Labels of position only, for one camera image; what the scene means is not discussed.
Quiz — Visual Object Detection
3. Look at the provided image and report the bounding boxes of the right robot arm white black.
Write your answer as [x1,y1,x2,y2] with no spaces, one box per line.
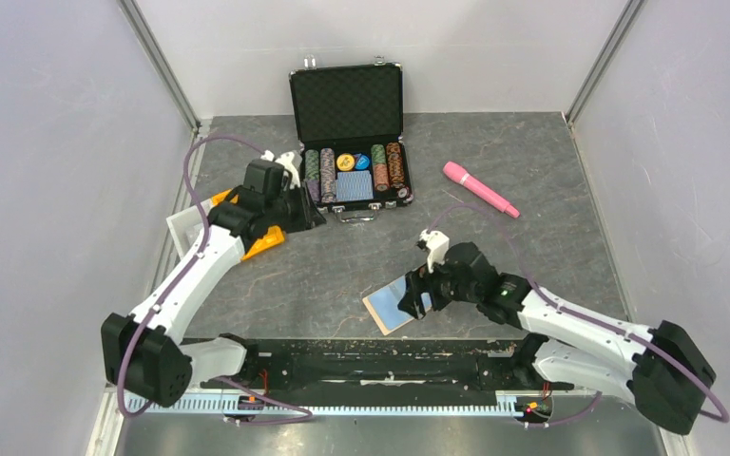
[396,240,717,435]

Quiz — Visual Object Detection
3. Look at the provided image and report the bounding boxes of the right aluminium frame post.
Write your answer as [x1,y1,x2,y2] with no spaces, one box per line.
[564,0,647,129]

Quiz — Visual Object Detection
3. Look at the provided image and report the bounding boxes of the white toothed cable rail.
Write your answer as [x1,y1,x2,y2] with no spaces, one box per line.
[147,392,524,418]

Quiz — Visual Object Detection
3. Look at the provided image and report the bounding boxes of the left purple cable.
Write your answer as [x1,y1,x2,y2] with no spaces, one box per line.
[116,133,314,428]

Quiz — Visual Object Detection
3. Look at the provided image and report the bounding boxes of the green purple chip stack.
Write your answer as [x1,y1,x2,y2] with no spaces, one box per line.
[304,149,321,203]

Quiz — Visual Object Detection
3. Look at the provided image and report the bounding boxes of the orange brown chip stack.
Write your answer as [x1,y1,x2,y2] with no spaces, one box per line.
[386,142,410,199]

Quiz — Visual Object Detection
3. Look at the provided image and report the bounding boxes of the yellow plastic bin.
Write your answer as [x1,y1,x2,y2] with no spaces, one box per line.
[208,186,286,261]

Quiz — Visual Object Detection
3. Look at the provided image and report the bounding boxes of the aluminium frame post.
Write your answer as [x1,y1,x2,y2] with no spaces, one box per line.
[117,0,202,132]
[564,0,647,129]

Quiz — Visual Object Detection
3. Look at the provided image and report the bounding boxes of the green red chip stack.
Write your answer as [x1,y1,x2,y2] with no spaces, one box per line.
[371,144,389,192]

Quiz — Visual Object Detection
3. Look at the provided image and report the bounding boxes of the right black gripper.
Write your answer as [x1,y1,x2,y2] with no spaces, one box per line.
[397,252,480,319]

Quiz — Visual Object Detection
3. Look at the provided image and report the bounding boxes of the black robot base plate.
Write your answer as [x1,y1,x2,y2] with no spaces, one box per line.
[231,338,573,407]

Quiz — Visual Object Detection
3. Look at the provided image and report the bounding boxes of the left aluminium frame post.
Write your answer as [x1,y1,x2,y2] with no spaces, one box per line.
[117,0,202,132]

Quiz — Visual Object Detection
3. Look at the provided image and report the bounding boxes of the black poker chip case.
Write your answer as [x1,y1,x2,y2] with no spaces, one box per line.
[289,61,414,216]

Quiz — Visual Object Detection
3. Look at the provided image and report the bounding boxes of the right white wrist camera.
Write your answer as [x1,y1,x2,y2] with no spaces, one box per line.
[418,229,450,273]

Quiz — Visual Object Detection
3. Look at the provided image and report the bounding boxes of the pink cylindrical tool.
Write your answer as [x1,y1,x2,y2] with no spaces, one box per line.
[443,161,520,219]

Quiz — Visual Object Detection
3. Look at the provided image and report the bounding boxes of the white plastic bin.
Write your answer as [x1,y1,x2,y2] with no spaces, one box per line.
[165,206,202,259]

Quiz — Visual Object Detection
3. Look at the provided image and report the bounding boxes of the blue playing card deck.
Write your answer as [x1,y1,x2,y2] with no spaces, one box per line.
[336,170,374,202]

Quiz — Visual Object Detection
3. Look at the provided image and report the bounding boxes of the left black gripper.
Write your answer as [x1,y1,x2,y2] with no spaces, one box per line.
[264,180,326,235]

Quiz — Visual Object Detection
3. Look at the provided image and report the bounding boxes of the blue tan chip stack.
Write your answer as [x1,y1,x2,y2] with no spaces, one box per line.
[319,148,336,203]

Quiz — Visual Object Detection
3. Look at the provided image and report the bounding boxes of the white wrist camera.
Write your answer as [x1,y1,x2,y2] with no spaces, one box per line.
[260,150,302,190]
[418,229,450,273]

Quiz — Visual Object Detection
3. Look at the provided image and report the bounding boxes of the yellow dealer button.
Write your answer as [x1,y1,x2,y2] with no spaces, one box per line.
[336,153,356,172]

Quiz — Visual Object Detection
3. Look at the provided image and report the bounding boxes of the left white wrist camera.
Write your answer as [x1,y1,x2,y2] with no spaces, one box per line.
[260,150,302,190]

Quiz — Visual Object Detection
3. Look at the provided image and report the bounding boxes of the blue dealer button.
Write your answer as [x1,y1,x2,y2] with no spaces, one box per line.
[355,154,371,171]

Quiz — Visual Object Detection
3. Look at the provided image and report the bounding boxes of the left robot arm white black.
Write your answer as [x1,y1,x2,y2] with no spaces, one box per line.
[101,152,325,407]

